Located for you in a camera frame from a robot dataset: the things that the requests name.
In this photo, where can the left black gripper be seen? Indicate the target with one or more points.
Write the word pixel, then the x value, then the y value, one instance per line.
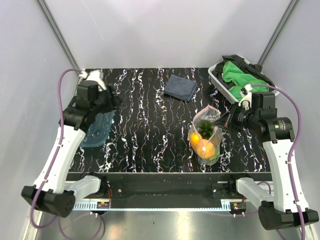
pixel 113 102

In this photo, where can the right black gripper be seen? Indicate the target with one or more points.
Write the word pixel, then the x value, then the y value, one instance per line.
pixel 227 119

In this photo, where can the clear zip top bag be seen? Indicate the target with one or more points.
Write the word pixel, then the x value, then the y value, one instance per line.
pixel 211 114

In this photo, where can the fake yellow mango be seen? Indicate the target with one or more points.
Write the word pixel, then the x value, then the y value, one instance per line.
pixel 194 140

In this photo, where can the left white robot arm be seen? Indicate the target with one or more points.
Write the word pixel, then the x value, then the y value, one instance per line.
pixel 49 192

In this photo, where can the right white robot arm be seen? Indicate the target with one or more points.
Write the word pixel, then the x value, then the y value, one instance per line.
pixel 287 206

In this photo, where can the fake orange pineapple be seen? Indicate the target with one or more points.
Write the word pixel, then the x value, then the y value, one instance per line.
pixel 206 129

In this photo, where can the fake green pepper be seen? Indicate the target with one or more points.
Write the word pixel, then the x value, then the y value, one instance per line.
pixel 216 154

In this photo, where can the fake peach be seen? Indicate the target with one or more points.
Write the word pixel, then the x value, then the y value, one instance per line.
pixel 205 149

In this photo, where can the blue transparent plastic bin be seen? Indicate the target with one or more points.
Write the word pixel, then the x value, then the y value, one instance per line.
pixel 98 131

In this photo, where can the white laundry basket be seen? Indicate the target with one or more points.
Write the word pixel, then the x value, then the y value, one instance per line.
pixel 225 91

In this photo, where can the green cloth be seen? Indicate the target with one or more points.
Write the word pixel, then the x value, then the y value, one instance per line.
pixel 234 75

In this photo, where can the black cloth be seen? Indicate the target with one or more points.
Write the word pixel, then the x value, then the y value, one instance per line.
pixel 248 68

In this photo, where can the folded dark blue cloth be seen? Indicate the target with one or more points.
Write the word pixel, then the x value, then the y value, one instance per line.
pixel 180 88

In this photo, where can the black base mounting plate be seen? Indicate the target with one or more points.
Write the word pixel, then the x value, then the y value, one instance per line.
pixel 170 191

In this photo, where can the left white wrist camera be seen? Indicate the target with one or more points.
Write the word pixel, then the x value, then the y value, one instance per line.
pixel 95 75

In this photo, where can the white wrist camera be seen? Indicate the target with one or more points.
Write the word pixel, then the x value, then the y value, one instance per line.
pixel 246 101
pixel 95 75

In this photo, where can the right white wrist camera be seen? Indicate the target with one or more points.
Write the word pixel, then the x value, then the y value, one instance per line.
pixel 246 101

